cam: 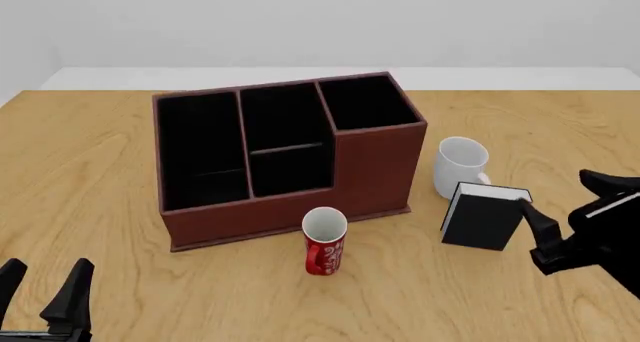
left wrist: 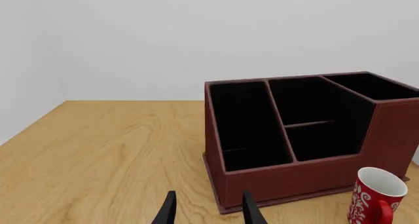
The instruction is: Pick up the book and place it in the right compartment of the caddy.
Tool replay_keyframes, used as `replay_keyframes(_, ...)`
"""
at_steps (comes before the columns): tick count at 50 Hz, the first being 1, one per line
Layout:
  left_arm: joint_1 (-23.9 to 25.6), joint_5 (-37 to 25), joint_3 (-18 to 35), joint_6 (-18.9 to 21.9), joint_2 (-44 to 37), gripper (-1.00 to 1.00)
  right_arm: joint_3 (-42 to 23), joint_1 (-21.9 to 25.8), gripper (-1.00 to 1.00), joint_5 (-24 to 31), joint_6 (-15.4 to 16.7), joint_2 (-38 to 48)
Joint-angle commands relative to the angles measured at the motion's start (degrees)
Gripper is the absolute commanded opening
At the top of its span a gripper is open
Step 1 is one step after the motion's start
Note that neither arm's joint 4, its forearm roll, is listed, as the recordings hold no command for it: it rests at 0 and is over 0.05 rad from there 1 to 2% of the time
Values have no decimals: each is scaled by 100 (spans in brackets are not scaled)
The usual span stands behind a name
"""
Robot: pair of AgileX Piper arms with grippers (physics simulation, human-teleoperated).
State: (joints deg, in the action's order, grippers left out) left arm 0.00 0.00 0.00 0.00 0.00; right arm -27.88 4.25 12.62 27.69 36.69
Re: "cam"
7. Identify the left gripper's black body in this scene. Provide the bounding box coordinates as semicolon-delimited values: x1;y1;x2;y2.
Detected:
0;327;94;342

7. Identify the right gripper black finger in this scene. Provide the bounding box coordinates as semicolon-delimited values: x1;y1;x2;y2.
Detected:
578;168;640;198
516;198;562;251

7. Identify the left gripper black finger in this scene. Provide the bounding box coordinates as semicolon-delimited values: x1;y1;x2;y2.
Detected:
0;258;29;322
39;258;96;334

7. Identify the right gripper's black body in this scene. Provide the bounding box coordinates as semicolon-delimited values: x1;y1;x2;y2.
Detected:
529;189;640;278

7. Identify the black book with white pages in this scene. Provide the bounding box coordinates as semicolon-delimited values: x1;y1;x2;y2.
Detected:
439;181;535;252

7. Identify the red-brown desk caddy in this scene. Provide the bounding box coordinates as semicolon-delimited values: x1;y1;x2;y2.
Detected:
151;70;429;254

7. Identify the red mug with white pattern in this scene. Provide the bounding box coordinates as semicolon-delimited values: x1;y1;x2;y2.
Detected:
301;205;349;277

